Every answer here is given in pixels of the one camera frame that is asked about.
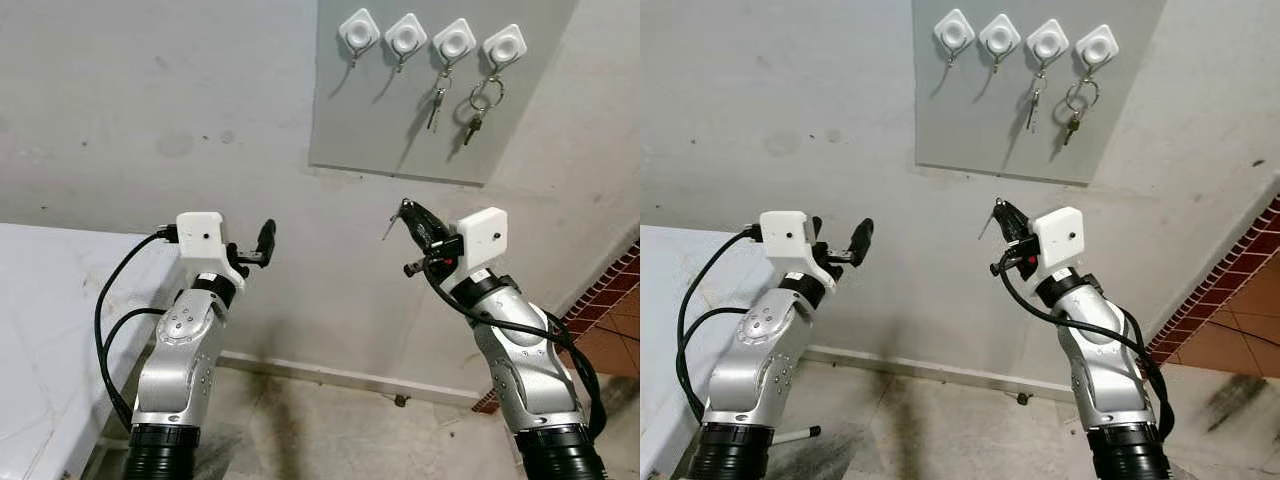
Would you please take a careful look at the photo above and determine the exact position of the white square wall hook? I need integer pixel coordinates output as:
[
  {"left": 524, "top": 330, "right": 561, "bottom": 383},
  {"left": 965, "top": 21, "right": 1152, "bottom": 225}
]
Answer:
[
  {"left": 431, "top": 18, "right": 479, "bottom": 73},
  {"left": 1075, "top": 24, "right": 1121, "bottom": 80},
  {"left": 978, "top": 13, "right": 1023, "bottom": 74},
  {"left": 337, "top": 8, "right": 382, "bottom": 70},
  {"left": 481, "top": 24, "right": 529, "bottom": 78},
  {"left": 384, "top": 12, "right": 430, "bottom": 74},
  {"left": 933, "top": 8, "right": 977, "bottom": 68},
  {"left": 1025, "top": 18, "right": 1071, "bottom": 74}
]

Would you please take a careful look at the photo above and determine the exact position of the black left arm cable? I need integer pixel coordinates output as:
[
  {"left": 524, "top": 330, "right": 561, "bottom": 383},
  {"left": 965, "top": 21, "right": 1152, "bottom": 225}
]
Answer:
[
  {"left": 679, "top": 303, "right": 747, "bottom": 418},
  {"left": 101, "top": 306, "right": 167, "bottom": 428},
  {"left": 676, "top": 225, "right": 762, "bottom": 423},
  {"left": 94, "top": 227, "right": 179, "bottom": 434}
]

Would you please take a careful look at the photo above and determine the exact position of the grey wall board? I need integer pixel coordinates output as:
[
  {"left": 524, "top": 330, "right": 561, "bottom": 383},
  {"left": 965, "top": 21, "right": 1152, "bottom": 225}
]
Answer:
[
  {"left": 308, "top": 0, "right": 580, "bottom": 188},
  {"left": 911, "top": 0, "right": 1168, "bottom": 186}
]

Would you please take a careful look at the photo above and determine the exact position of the slim silver hanging key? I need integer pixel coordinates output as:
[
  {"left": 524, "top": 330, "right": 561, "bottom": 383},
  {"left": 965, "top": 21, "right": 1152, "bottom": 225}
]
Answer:
[
  {"left": 1023, "top": 70, "right": 1049, "bottom": 132},
  {"left": 426, "top": 68, "right": 454, "bottom": 134}
]

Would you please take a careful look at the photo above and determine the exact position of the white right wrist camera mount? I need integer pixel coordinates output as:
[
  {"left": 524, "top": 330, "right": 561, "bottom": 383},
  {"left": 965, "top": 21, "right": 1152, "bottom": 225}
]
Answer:
[
  {"left": 456, "top": 206, "right": 509, "bottom": 287},
  {"left": 1029, "top": 205, "right": 1087, "bottom": 287}
]

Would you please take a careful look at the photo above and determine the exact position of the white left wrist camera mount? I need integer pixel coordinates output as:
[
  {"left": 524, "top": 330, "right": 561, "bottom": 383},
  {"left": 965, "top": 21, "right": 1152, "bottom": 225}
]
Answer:
[
  {"left": 175, "top": 211, "right": 248, "bottom": 291},
  {"left": 757, "top": 210, "right": 838, "bottom": 291}
]

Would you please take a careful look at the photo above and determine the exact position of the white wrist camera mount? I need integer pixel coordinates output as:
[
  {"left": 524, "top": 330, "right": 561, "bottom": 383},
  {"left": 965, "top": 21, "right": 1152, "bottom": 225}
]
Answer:
[
  {"left": 1029, "top": 205, "right": 1087, "bottom": 287},
  {"left": 456, "top": 206, "right": 509, "bottom": 287},
  {"left": 175, "top": 211, "right": 248, "bottom": 291},
  {"left": 757, "top": 210, "right": 838, "bottom": 291}
]

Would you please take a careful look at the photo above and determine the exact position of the dark key on large ring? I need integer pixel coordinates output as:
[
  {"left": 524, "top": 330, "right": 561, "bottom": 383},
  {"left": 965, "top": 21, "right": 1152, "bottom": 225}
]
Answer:
[
  {"left": 461, "top": 75, "right": 506, "bottom": 148},
  {"left": 1059, "top": 77, "right": 1102, "bottom": 148}
]

